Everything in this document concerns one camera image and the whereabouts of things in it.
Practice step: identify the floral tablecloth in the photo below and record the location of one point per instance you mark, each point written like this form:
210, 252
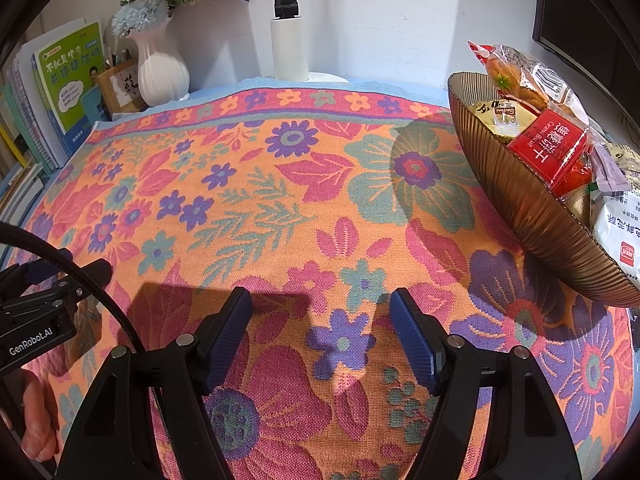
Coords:
300, 200

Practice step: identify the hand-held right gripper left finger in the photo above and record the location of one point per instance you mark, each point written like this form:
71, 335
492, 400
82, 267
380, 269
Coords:
227, 345

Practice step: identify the light blue table cover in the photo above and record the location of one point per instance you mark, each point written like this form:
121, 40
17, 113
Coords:
220, 91

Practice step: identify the row of books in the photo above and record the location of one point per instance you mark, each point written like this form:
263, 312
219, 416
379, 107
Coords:
25, 110

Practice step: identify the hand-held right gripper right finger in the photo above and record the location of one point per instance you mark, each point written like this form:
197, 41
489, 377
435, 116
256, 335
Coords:
415, 345

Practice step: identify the black television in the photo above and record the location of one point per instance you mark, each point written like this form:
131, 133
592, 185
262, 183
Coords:
590, 10

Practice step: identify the white paper roll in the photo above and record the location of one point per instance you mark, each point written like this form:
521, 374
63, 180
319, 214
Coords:
290, 50

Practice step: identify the pale yellow snack packet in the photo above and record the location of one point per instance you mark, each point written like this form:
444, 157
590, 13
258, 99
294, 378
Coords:
480, 115

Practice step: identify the small clear sachet red logo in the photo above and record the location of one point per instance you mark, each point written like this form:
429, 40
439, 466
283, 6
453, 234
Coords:
515, 121

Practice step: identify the lavender sachet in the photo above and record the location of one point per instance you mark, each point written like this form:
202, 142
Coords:
607, 172

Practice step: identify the white ribbed vase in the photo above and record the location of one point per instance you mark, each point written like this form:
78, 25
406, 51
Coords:
160, 75

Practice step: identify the white green snack bag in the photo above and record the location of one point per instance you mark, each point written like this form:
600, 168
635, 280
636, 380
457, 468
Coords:
617, 230

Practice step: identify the amber ribbed glass bowl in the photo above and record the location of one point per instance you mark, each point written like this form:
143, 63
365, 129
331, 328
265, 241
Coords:
525, 210

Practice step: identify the red biscuit packet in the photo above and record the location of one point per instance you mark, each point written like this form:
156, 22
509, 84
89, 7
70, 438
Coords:
545, 150

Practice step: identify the clear pastry packet striped edge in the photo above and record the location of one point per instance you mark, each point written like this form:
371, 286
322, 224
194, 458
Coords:
520, 85

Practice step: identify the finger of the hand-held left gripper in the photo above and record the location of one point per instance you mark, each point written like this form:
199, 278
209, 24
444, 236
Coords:
95, 275
30, 277

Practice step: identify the small black box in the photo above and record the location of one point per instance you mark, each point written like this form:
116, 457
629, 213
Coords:
286, 7

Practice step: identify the person's left hand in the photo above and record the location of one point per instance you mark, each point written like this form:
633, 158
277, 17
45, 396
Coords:
40, 420

